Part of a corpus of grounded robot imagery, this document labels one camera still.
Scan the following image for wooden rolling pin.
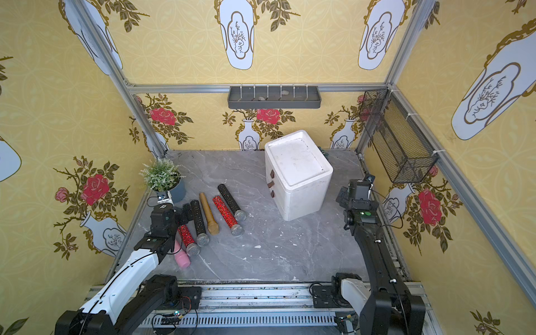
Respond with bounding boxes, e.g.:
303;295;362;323
199;193;220;235

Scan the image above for black microphone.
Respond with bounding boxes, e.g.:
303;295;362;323
190;200;210;247
217;184;247;222

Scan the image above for red glitter microphone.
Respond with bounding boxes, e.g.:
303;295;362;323
178;225;200;257

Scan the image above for pink microphone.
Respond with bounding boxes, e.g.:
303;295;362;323
173;241;191;269

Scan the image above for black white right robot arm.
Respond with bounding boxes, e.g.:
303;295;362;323
336;174;426;334

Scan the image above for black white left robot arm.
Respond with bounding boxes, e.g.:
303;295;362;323
54;203;197;334

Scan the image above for white plastic drawer cabinet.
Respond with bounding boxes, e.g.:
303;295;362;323
265;130;334;221

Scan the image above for green potted plant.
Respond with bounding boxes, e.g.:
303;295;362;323
140;159;186;204

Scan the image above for green object behind cabinet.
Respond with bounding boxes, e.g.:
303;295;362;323
318;147;329;159

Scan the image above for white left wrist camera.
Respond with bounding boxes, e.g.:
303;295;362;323
156;191;174;205

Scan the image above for black wire mesh basket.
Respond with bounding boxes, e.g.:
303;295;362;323
360;89;438;184

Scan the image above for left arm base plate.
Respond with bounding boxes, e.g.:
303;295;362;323
165;286;202;312

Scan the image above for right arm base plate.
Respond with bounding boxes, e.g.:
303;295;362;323
308;282;352;308

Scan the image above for aluminium front rail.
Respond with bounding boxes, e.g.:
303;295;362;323
68;281;442;335

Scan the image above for grey wall shelf tray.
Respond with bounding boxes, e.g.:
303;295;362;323
228;85;322;110

